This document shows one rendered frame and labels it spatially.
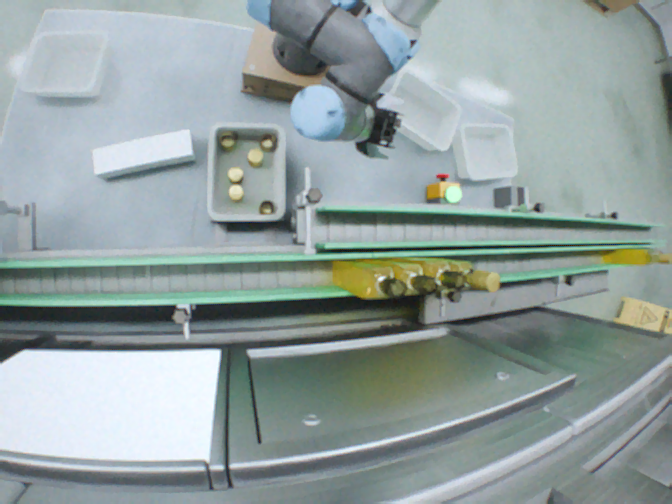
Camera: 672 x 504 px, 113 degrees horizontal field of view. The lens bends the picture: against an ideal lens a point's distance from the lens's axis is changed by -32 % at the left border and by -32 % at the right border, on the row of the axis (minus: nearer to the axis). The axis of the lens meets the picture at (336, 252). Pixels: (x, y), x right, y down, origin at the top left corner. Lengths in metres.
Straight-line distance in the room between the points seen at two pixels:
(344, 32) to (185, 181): 0.55
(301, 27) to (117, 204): 0.62
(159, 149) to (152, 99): 0.17
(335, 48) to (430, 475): 0.48
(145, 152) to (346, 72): 0.52
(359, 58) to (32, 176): 0.85
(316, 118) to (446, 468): 0.42
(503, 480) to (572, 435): 0.12
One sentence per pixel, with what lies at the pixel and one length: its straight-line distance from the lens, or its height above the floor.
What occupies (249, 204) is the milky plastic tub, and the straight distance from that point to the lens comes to 0.80.
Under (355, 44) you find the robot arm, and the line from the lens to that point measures 0.45.
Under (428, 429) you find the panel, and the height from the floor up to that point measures 1.32.
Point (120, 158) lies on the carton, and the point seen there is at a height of 0.81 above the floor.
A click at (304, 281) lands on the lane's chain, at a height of 0.88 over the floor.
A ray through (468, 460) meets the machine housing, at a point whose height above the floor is 1.37.
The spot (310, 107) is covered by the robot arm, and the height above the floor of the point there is 1.17.
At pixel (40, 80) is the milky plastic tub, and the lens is 1.08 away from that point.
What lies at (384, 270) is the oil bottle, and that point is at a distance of 0.54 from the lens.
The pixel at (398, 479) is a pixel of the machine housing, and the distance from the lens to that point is 0.31.
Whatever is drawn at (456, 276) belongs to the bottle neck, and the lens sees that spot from 0.55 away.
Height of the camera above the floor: 1.57
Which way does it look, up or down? 73 degrees down
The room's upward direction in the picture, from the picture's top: 99 degrees clockwise
